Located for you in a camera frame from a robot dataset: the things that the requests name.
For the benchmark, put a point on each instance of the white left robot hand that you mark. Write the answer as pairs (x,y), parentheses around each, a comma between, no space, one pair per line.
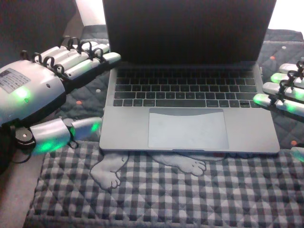
(35,90)

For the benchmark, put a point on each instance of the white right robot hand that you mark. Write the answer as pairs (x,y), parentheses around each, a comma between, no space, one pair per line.
(289,104)

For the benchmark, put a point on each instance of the silver laptop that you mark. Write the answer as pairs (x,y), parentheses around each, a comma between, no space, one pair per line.
(190,128)

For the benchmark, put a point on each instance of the grey quilt with bear print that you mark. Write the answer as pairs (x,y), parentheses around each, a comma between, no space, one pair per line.
(166,194)

